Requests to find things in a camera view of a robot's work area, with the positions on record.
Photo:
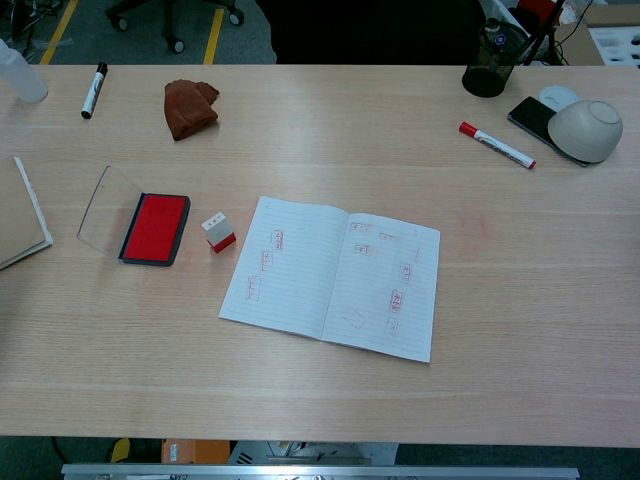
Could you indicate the black smartphone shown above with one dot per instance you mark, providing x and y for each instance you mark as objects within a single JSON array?
[{"x": 530, "y": 115}]

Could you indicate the black capped whiteboard marker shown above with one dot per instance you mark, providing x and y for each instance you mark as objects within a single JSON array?
[{"x": 94, "y": 92}]

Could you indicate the translucent plastic bottle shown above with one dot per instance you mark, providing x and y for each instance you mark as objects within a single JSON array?
[{"x": 22, "y": 80}]

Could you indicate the person in black clothing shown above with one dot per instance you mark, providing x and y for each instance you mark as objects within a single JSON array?
[{"x": 375, "y": 30}]

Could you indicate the red ink pad clear lid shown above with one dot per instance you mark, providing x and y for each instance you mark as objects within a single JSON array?
[{"x": 155, "y": 227}]

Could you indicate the black office chair base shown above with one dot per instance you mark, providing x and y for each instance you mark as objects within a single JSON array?
[{"x": 172, "y": 20}]

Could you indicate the black tripod stand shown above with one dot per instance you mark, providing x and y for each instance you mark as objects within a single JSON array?
[{"x": 542, "y": 35}]

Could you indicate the open white lined notebook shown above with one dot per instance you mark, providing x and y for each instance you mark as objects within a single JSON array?
[{"x": 300, "y": 260}]

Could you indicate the red white stamp block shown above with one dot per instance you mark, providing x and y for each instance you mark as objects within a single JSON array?
[{"x": 217, "y": 232}]

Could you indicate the orange box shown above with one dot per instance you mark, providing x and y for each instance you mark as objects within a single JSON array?
[{"x": 195, "y": 451}]

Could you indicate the beige upturned bowl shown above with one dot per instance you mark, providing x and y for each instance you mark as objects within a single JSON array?
[{"x": 585, "y": 132}]

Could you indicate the red capped whiteboard marker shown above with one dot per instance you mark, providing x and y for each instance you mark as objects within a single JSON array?
[{"x": 495, "y": 145}]

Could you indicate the white round coaster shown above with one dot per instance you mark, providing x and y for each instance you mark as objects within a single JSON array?
[{"x": 555, "y": 94}]

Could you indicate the brown folded cloth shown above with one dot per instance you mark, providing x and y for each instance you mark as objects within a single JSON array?
[{"x": 187, "y": 110}]

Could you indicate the aluminium profile rail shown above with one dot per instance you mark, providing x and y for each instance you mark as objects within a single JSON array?
[{"x": 320, "y": 472}]

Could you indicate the cardboard box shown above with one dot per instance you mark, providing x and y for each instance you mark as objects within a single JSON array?
[{"x": 575, "y": 40}]

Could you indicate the black mesh pen holder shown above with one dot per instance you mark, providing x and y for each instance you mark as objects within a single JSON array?
[{"x": 487, "y": 70}]

